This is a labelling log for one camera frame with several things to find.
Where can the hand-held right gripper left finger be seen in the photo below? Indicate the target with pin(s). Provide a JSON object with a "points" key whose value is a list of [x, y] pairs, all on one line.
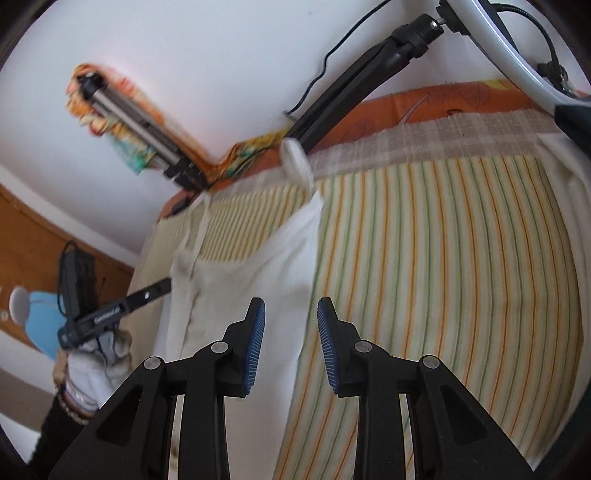
{"points": [[255, 350]]}

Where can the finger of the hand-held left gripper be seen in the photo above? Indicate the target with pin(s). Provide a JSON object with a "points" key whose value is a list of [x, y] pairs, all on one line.
{"points": [[150, 291]]}

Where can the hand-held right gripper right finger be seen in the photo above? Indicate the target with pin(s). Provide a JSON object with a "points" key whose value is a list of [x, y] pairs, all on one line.
{"points": [[327, 350]]}

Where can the white small garment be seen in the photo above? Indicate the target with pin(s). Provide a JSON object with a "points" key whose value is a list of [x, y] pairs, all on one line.
{"points": [[258, 277]]}

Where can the person's left forearm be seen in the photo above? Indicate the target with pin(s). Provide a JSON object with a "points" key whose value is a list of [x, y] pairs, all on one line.
{"points": [[64, 415]]}

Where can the person's left hand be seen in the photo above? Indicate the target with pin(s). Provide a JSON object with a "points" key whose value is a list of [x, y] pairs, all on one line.
{"points": [[94, 369]]}

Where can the white round knob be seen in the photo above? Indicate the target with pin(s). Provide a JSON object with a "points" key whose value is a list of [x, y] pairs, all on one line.
{"points": [[18, 301]]}

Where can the wooden door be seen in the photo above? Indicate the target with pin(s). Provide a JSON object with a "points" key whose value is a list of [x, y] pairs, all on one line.
{"points": [[32, 240]]}

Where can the striped blanket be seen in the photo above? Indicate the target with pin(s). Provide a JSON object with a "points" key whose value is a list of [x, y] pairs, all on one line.
{"points": [[438, 277]]}

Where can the colourful printed cloth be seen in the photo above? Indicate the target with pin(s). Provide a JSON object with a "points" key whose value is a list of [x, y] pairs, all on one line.
{"points": [[134, 154]]}

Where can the silver tripod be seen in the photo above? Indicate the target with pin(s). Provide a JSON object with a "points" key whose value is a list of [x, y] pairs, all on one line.
{"points": [[134, 127]]}

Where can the orange bed sheet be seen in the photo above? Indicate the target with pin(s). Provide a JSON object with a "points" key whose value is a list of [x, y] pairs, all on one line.
{"points": [[415, 104]]}

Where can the black tripod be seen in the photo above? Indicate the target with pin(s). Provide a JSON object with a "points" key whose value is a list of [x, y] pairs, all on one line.
{"points": [[355, 78]]}

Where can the white cloth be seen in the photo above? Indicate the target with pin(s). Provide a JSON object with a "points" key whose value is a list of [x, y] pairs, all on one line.
{"points": [[570, 184]]}

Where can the dark teal object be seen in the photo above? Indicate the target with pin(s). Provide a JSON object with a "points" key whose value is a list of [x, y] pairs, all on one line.
{"points": [[575, 122]]}

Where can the black gooseneck holder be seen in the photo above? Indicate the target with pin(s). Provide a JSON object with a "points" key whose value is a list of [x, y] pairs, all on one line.
{"points": [[549, 55]]}

